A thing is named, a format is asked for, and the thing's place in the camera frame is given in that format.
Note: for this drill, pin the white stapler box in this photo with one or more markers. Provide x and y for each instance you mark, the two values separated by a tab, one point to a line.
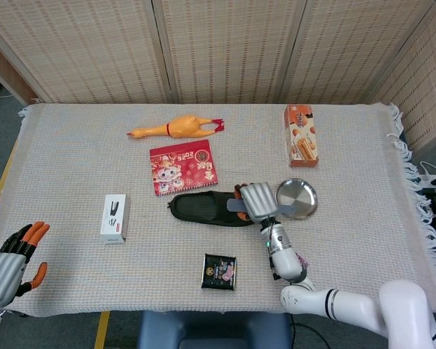
113	220

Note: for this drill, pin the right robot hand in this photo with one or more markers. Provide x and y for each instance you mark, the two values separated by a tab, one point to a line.
258	201

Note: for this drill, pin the orange snack box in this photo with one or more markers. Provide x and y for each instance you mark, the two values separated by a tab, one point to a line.
301	136

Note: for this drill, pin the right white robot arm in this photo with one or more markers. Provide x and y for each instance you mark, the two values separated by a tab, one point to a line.
349	291

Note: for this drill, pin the bamboo folding screen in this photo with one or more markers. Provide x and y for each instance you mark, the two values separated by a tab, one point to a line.
218	47

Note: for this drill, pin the pink patterned card pack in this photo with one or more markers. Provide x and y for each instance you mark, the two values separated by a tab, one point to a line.
302	262

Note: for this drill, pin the black slipper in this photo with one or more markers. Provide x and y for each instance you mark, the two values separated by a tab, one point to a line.
203	209

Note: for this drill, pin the blue chair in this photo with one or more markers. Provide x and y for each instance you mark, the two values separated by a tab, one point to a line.
210	331

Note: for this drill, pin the red spiral desk calendar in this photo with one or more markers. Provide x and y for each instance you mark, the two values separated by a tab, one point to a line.
183	169

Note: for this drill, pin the black snack packet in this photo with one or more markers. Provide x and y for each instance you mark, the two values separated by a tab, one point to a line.
219	271

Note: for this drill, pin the yellow rubber chicken toy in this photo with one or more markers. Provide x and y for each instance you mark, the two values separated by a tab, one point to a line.
178	127

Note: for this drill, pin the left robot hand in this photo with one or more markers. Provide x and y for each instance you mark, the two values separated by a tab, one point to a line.
3	269

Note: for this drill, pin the beige woven tablecloth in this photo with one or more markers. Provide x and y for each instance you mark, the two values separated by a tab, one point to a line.
76	163

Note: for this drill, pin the round steel plate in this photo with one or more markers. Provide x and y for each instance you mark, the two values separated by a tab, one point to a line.
298	198

